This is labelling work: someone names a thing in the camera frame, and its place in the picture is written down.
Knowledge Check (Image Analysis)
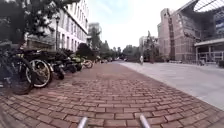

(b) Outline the row of trees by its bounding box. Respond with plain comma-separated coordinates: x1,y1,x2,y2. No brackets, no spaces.
75,28,141,63

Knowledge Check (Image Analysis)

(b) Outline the person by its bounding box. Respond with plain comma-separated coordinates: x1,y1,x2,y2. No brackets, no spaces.
139,54,144,66

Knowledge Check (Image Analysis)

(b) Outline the red brick path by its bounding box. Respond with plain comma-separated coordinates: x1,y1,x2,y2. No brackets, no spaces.
0,60,224,128

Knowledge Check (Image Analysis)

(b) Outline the pale building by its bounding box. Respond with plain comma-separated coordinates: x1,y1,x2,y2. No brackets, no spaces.
26,0,90,53

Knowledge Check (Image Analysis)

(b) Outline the robot's own part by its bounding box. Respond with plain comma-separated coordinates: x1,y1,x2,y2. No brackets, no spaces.
77,116,90,128
139,114,152,128

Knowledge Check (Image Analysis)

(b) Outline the row of parked bicycles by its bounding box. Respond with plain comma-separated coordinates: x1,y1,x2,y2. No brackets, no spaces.
0,46,96,96

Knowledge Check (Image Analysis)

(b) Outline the brown building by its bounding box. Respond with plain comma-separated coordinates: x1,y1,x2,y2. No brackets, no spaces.
157,0,224,64

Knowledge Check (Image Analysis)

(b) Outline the pale grey pavement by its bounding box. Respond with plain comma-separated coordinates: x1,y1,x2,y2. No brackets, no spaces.
116,60,224,112

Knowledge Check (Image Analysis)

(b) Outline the large dark tree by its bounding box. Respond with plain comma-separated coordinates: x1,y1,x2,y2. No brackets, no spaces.
0,0,81,46

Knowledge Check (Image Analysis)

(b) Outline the lamp post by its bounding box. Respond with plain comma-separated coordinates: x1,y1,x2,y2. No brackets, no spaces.
54,15,61,52

